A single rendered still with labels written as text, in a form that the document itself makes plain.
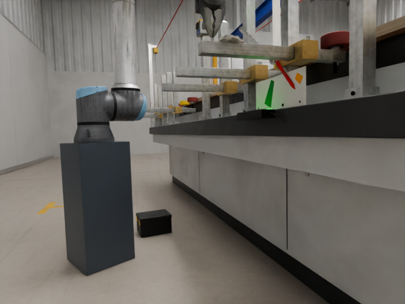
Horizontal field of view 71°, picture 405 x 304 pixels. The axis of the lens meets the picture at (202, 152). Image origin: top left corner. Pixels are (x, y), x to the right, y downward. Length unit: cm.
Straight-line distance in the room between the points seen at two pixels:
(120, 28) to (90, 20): 777
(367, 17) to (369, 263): 67
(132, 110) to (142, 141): 723
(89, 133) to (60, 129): 750
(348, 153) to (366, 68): 18
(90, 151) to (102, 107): 23
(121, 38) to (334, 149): 118
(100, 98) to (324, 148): 105
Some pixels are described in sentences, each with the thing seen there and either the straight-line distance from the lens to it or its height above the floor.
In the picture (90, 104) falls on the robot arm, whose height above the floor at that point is 78.
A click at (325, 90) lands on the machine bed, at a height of 77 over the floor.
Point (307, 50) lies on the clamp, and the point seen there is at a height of 84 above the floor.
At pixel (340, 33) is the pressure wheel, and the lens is 93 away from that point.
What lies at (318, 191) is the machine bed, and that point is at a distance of 112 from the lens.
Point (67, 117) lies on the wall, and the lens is 890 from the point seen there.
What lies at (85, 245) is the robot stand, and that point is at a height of 14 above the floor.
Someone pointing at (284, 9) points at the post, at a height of 98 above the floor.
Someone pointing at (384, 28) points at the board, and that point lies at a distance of 91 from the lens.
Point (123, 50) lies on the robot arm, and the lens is 157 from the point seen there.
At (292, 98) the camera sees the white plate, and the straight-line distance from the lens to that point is 83.
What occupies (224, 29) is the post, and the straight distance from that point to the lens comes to 138.
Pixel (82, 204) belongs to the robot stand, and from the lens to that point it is 139.
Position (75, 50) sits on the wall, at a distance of 914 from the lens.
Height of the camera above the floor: 64
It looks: 4 degrees down
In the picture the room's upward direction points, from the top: 2 degrees counter-clockwise
